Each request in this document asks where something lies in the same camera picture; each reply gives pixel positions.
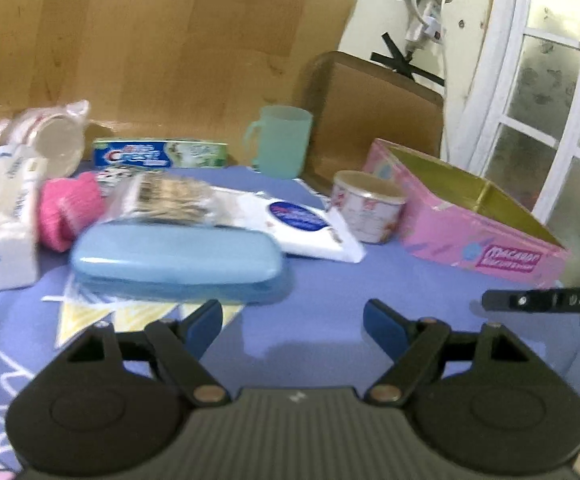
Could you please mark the white power strip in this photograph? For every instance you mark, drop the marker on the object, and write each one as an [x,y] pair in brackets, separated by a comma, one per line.
[427,22]

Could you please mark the blue printed tablecloth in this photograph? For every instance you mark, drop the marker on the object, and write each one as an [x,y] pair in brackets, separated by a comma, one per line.
[320,300]

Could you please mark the white wet wipes pack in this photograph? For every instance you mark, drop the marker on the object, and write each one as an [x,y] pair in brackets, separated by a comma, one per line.
[295,227]

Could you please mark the blue green toothpaste box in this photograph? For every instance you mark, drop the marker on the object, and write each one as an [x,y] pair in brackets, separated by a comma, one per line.
[160,155]

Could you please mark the white tissue pack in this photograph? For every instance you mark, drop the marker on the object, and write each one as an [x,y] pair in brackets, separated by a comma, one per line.
[0,220]

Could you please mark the green plastic cup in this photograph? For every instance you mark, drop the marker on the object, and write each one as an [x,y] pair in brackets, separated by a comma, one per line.
[282,142]

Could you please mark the brown chair back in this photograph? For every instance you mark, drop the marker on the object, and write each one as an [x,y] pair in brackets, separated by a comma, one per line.
[374,115]

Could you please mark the pink plush cloth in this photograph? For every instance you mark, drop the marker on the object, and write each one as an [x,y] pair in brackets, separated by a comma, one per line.
[67,210]

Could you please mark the plastic bag of cups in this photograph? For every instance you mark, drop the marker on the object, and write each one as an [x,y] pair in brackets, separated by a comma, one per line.
[52,132]

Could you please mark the clear plastic snack packet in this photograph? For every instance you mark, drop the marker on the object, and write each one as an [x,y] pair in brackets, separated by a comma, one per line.
[170,200]

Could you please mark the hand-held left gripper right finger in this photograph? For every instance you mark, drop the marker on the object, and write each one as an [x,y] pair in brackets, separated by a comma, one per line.
[383,327]

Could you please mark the light blue glasses case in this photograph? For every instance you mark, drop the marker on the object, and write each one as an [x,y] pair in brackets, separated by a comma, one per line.
[170,260]

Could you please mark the pink cardboard box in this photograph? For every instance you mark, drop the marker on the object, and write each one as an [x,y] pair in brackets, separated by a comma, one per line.
[449,230]

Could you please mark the white window frame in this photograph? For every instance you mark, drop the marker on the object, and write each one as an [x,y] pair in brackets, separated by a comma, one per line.
[534,85]

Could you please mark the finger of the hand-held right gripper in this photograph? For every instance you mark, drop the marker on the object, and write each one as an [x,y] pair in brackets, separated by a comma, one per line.
[544,301]

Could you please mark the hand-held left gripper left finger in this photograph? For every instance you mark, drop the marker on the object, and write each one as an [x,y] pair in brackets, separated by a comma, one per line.
[201,327]

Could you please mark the wooden board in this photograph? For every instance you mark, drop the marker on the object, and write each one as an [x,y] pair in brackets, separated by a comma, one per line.
[170,45]

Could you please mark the small food can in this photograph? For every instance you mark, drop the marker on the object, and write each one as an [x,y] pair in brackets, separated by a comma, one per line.
[367,210]

